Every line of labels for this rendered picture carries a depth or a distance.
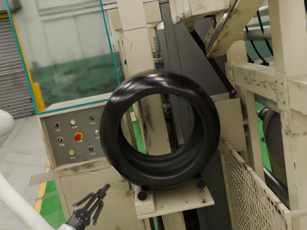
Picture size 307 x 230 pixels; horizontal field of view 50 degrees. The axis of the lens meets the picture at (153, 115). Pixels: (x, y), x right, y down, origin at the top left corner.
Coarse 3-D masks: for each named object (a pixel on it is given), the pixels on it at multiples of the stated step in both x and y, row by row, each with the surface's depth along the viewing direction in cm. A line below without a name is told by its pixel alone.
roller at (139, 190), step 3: (138, 186) 158; (138, 189) 155; (141, 189) 153; (144, 189) 154; (138, 192) 152; (141, 192) 151; (144, 192) 151; (138, 195) 151; (141, 195) 151; (144, 195) 151; (138, 198) 151; (141, 198) 151; (144, 198) 151
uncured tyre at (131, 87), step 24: (144, 72) 151; (168, 72) 144; (120, 96) 141; (144, 96) 139; (192, 96) 141; (120, 120) 141; (216, 120) 146; (120, 144) 171; (192, 144) 173; (216, 144) 148; (120, 168) 147; (144, 168) 172; (168, 168) 173; (192, 168) 148
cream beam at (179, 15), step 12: (168, 0) 165; (180, 0) 127; (192, 0) 109; (204, 0) 110; (216, 0) 110; (228, 0) 110; (180, 12) 133; (192, 12) 110; (204, 12) 110; (216, 12) 123
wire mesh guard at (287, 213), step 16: (224, 144) 172; (224, 160) 185; (240, 160) 145; (224, 176) 192; (256, 176) 127; (240, 192) 160; (256, 192) 131; (272, 192) 114; (240, 208) 168; (256, 208) 136; (272, 208) 115; (256, 224) 143; (288, 224) 101
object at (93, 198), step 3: (96, 195) 138; (93, 198) 138; (90, 201) 136; (93, 201) 137; (87, 204) 136; (90, 204) 136; (84, 207) 136; (87, 207) 135; (84, 210) 133; (81, 213) 132; (84, 213) 133
